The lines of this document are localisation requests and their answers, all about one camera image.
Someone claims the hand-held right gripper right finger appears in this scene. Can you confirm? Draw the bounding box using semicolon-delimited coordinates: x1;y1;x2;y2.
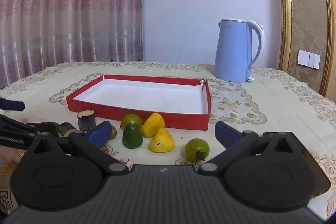
198;121;315;174

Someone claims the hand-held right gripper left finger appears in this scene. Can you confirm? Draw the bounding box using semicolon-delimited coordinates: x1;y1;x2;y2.
20;121;130;176

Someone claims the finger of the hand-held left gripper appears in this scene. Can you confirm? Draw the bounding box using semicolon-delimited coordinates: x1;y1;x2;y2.
0;114;50;149
0;97;26;111

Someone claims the green cucumber end piece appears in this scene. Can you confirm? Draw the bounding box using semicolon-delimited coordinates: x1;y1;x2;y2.
122;123;144;149

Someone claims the green tomato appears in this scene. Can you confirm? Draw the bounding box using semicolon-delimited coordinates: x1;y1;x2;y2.
120;113;143;130
184;138;210;162

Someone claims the yellow pepper piece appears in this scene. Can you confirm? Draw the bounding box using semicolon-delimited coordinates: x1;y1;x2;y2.
149;128;175;153
142;112;165;138

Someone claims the red cardboard box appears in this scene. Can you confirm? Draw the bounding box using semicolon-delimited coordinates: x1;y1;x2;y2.
66;74;212;131

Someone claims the blue electric kettle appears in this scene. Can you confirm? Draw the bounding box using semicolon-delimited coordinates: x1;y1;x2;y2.
213;19;265;83

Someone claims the pink patterned curtain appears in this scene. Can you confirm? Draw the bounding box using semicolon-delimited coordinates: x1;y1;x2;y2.
0;0;144;89

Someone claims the wooden chair back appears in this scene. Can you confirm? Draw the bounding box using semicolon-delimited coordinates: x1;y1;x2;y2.
274;0;336;97

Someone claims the white wall switch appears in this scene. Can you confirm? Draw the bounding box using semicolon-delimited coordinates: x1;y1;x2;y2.
297;49;321;69

